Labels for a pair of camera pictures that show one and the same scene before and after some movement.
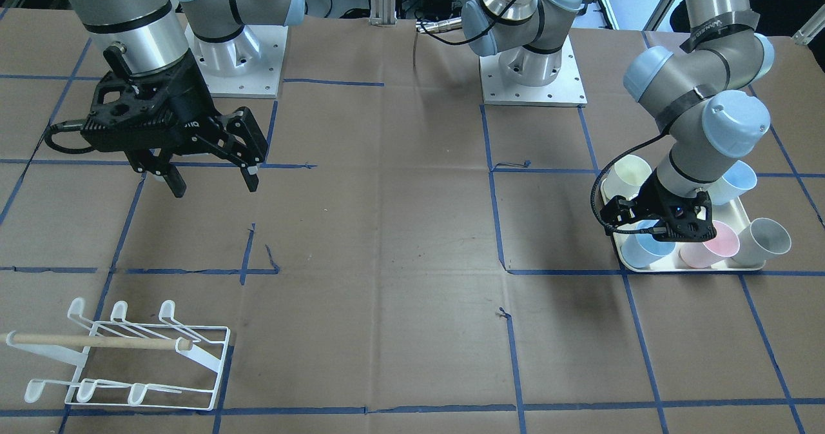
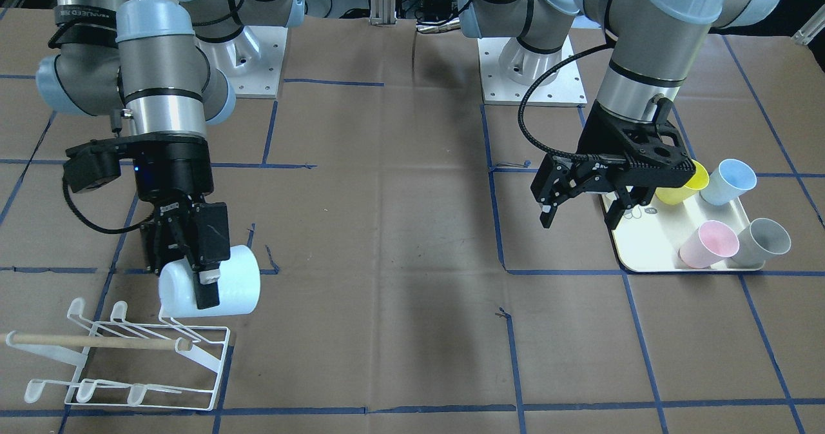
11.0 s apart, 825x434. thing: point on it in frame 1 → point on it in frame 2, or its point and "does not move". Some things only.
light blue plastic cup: (639, 249) → (240, 286)
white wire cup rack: (178, 378) does not move
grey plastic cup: (758, 241) does not move
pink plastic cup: (704, 255) does not move
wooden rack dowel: (139, 342) does not move
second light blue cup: (737, 178) does not move
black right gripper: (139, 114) → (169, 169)
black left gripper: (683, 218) → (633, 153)
